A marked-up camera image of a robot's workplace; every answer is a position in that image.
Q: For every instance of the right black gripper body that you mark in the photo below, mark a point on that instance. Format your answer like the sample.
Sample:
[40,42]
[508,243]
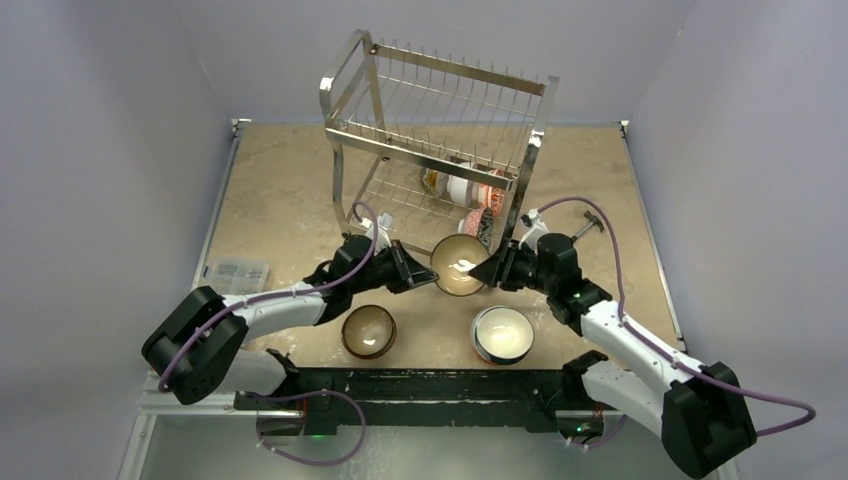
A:
[506,264]

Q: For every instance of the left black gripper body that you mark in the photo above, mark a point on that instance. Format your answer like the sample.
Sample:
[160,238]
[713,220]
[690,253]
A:
[383,272]

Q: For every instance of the brown glazed bowl stack top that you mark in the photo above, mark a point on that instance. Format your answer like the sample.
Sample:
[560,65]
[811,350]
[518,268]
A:
[452,259]

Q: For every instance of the orange patterned bowl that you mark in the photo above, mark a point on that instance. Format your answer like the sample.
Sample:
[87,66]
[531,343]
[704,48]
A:
[490,197]

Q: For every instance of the black leaf patterned bowl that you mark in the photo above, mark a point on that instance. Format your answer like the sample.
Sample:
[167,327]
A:
[479,223]

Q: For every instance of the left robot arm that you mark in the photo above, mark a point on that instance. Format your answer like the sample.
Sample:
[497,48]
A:
[199,347]

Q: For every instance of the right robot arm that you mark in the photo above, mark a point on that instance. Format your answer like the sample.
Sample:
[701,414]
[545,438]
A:
[701,426]

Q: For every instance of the steel two-tier dish rack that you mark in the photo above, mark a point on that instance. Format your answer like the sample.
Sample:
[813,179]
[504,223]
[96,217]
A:
[390,110]

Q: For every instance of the patterned bowl under brown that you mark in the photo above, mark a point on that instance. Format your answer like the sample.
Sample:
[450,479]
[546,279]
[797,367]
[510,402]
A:
[368,332]

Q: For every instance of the white blue-rimmed bowl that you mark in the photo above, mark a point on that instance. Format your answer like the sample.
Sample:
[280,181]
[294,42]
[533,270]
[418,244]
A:
[501,335]

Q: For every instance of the small black hammer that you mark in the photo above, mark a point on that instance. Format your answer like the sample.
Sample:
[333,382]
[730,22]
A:
[593,222]

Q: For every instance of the clear plastic screw box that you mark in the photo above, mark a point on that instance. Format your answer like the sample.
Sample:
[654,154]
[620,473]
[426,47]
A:
[235,275]

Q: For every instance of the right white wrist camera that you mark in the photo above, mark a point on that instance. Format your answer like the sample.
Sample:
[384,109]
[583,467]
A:
[534,228]

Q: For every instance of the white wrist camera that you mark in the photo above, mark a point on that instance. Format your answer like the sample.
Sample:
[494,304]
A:
[379,230]
[534,228]

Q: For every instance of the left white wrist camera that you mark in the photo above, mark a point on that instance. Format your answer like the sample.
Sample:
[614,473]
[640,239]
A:
[379,230]

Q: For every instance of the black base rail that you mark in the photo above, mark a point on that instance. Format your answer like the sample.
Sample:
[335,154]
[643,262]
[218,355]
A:
[581,425]

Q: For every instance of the aluminium frame rail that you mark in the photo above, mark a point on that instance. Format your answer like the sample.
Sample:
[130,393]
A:
[398,391]

